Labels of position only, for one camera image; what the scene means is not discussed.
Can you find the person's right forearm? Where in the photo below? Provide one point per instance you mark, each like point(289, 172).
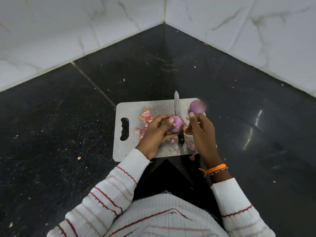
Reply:
point(237, 207)

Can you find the person's right hand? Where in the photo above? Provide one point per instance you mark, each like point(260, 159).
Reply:
point(203, 138)

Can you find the steel cutting board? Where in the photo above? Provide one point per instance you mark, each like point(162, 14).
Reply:
point(130, 108)

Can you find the purple onion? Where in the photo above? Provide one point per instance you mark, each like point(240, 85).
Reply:
point(197, 106)
point(179, 123)

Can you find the person's left hand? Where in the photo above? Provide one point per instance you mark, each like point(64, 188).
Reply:
point(153, 136)

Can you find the orange thread wristband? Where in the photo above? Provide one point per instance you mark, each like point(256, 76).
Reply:
point(217, 168)

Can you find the white red striped sweater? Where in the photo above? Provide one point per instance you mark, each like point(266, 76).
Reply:
point(163, 214)

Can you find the person's left forearm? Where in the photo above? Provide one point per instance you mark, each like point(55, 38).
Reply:
point(106, 199)

